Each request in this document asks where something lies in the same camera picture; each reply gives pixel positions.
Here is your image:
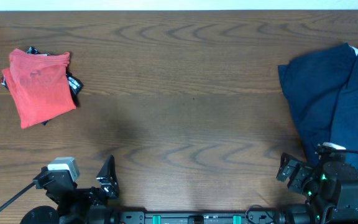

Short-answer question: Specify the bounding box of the orange soccer t-shirt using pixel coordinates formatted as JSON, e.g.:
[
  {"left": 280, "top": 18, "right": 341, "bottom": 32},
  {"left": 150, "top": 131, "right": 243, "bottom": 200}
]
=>
[{"left": 1, "top": 48, "right": 78, "bottom": 129}]

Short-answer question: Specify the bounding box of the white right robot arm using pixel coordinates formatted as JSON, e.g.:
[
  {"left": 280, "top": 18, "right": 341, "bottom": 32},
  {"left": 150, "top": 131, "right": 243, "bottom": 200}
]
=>
[{"left": 274, "top": 147, "right": 358, "bottom": 224}]

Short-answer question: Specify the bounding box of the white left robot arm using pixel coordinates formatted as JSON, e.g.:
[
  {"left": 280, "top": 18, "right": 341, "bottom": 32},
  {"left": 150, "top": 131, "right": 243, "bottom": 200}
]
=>
[{"left": 21, "top": 155, "right": 121, "bottom": 224}]

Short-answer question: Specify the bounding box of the navy blue garment pile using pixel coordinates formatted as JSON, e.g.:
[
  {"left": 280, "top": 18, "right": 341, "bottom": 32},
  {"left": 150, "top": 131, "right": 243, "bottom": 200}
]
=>
[{"left": 278, "top": 44, "right": 358, "bottom": 170}]

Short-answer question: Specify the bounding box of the black printed folded shirt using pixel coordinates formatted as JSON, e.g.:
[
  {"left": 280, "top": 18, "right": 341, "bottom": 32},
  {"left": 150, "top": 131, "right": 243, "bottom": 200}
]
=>
[{"left": 0, "top": 45, "right": 85, "bottom": 126}]

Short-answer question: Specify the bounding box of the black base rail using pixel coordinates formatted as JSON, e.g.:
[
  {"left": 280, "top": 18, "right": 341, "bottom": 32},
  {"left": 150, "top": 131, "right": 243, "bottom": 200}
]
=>
[{"left": 112, "top": 205, "right": 287, "bottom": 224}]

